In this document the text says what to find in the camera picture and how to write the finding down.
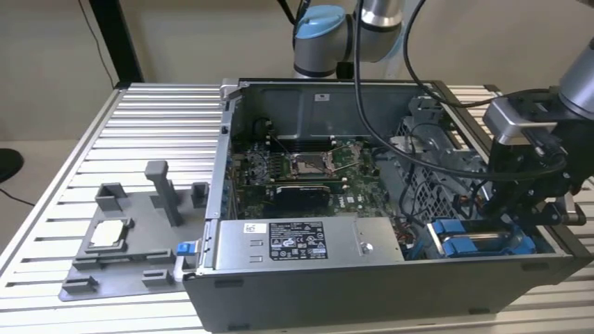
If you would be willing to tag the blue carrier in disk bay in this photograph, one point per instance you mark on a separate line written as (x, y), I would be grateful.
(460, 247)

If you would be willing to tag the blue case latch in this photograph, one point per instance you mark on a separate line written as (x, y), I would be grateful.
(185, 249)

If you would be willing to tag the grey metal drive cage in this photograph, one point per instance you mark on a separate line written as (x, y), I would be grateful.
(432, 141)

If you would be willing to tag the CPU socket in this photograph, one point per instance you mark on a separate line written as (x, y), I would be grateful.
(309, 165)

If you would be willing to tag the black round chair base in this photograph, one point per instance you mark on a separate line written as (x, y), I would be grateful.
(10, 165)

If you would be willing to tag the hard disk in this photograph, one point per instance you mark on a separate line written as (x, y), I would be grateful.
(448, 226)

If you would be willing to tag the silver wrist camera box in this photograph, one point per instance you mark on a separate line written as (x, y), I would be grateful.
(504, 118)

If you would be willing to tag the green motherboard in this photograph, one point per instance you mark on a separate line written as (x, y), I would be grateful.
(357, 195)

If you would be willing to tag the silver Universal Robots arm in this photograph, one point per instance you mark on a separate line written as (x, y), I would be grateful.
(321, 48)

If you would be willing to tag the thin metal locking lever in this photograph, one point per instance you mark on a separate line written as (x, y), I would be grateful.
(281, 144)

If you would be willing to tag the black graphics card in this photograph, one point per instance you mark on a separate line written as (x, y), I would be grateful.
(297, 200)

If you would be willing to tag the grey parts rack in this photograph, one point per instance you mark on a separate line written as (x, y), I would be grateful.
(139, 278)

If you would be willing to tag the silver CPU chip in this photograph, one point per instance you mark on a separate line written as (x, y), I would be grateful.
(107, 234)

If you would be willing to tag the black open PC case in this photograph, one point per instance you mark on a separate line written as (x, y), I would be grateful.
(372, 295)

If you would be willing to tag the silver power supply unit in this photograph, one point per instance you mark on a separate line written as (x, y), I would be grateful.
(233, 243)

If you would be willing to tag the black upright frame post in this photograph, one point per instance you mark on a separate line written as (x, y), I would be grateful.
(117, 41)

